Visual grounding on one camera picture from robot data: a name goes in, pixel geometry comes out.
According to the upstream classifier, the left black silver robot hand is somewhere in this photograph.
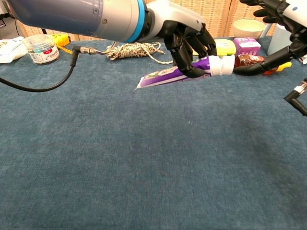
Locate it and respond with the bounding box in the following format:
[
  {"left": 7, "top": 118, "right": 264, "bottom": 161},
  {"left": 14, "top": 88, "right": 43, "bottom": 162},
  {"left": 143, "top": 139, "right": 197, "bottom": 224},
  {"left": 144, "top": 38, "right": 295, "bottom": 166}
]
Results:
[{"left": 143, "top": 0, "right": 218, "bottom": 79}]

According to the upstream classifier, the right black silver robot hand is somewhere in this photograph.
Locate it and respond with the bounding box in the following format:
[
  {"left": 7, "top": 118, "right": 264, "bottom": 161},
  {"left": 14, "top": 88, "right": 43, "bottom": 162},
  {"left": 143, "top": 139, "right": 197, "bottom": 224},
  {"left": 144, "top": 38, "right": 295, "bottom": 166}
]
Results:
[{"left": 234, "top": 0, "right": 307, "bottom": 76}]

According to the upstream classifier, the purple toothpaste tube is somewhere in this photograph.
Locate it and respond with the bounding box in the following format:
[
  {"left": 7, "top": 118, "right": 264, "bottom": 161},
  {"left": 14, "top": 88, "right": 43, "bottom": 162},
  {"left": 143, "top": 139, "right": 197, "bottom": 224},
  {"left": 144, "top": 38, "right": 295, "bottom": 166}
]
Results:
[{"left": 134, "top": 55, "right": 223, "bottom": 91}]

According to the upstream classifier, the white round plastic cap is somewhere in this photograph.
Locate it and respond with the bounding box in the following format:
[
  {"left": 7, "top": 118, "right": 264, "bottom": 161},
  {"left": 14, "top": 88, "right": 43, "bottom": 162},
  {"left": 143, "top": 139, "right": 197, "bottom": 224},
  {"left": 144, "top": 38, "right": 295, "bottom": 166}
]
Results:
[{"left": 219, "top": 55, "right": 235, "bottom": 76}]

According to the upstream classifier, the dark red sauce bottle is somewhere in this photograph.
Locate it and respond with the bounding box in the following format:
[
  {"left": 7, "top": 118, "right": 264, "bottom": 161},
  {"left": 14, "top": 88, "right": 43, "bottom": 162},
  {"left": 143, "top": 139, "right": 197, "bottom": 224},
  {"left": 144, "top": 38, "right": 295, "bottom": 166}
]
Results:
[{"left": 234, "top": 54, "right": 293, "bottom": 75}]

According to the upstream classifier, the light blue plastic jug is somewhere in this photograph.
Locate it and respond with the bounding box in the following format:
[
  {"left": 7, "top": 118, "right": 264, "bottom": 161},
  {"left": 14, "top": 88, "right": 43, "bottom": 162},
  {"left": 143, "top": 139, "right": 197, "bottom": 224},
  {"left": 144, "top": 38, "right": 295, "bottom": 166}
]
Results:
[{"left": 266, "top": 23, "right": 293, "bottom": 56}]

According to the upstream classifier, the bamboo folding screen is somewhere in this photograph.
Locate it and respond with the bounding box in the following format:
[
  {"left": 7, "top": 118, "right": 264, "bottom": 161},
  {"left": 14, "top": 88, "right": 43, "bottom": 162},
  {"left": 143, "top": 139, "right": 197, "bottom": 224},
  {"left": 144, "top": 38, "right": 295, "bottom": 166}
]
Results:
[{"left": 16, "top": 0, "right": 307, "bottom": 41}]

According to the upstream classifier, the beige bowl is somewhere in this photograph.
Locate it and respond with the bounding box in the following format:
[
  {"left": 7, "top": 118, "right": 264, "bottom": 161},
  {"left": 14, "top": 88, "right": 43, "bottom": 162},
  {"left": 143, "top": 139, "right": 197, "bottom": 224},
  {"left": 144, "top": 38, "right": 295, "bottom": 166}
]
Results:
[{"left": 232, "top": 19, "right": 266, "bottom": 40}]

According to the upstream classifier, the yellow green box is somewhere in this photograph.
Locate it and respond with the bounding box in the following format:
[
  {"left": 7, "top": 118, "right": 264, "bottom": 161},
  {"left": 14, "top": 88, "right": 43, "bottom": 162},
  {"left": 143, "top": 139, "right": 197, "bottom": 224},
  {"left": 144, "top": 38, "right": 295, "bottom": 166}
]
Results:
[{"left": 214, "top": 38, "right": 237, "bottom": 56}]

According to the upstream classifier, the purple box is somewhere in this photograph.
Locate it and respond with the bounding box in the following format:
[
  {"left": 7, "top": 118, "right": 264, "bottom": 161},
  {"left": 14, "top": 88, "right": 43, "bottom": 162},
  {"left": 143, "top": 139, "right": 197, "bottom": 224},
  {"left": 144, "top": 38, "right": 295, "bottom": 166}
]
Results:
[{"left": 233, "top": 37, "right": 261, "bottom": 57}]

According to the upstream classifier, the yellow tape measure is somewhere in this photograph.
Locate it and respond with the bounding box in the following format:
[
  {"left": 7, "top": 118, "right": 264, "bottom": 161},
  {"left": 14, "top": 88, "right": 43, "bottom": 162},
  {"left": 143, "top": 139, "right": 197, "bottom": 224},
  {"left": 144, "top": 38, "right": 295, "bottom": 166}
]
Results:
[{"left": 51, "top": 34, "right": 72, "bottom": 55}]

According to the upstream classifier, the clear plastic jar of clips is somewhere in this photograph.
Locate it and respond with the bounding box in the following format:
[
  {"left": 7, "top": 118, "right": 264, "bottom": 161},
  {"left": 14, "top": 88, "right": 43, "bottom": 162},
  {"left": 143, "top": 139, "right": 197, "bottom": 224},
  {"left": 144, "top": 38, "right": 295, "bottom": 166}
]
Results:
[{"left": 22, "top": 34, "right": 60, "bottom": 66}]

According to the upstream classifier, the blue felt table cloth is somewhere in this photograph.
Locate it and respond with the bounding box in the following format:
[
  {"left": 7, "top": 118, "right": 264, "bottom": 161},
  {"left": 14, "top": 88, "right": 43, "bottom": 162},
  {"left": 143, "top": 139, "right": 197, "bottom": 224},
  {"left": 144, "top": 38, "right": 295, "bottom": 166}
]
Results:
[{"left": 0, "top": 35, "right": 307, "bottom": 230}]

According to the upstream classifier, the white printed pouch bag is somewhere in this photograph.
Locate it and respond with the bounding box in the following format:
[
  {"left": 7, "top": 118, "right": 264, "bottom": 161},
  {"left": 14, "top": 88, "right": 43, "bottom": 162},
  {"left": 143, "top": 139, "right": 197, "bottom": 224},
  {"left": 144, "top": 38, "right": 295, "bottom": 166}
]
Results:
[{"left": 0, "top": 36, "right": 27, "bottom": 64}]

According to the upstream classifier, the braided rope bundle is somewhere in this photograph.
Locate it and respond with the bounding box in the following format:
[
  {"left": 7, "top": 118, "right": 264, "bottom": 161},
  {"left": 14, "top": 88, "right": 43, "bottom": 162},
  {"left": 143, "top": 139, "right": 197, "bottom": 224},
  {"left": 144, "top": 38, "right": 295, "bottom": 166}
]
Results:
[{"left": 105, "top": 42, "right": 174, "bottom": 65}]

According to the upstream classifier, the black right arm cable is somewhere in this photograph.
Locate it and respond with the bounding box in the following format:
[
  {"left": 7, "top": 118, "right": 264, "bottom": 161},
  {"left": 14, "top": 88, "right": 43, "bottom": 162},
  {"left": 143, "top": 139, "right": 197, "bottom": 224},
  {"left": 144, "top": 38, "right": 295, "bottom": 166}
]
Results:
[{"left": 283, "top": 78, "right": 307, "bottom": 118}]

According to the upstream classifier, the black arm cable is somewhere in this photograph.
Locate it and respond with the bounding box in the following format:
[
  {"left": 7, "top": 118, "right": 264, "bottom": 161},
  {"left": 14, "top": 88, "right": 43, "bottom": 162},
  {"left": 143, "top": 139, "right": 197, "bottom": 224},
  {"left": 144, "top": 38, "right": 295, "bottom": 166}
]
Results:
[
  {"left": 0, "top": 45, "right": 120, "bottom": 93},
  {"left": 283, "top": 78, "right": 307, "bottom": 118}
]

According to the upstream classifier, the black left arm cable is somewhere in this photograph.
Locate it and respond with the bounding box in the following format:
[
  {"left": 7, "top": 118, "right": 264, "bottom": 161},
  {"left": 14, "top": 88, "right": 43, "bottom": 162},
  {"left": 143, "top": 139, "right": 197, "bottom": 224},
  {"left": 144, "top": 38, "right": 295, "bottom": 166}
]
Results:
[{"left": 0, "top": 45, "right": 120, "bottom": 93}]

